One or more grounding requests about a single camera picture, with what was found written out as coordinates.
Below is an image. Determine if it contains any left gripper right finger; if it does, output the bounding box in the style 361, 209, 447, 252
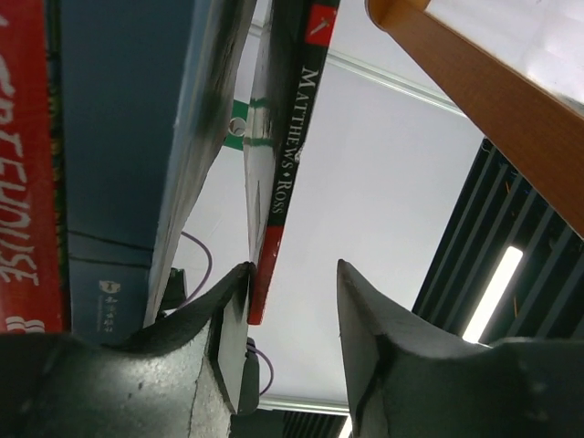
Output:
337, 260, 583, 437

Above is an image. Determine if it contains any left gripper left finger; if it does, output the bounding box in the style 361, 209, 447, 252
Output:
1, 263, 260, 437

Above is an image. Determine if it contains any red Treehouse book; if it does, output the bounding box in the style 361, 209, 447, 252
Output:
1, 1, 68, 333

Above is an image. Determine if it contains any blue Nineteen Eighty-Four book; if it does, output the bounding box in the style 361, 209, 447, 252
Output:
60, 1, 256, 344

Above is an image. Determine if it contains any purple castle cover book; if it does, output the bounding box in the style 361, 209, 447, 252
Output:
243, 1, 339, 326

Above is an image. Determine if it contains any green lever arch binder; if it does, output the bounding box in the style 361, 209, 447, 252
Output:
224, 99, 248, 151

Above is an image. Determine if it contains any wooden two-tier book rack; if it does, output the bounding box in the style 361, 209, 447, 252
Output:
365, 1, 583, 234

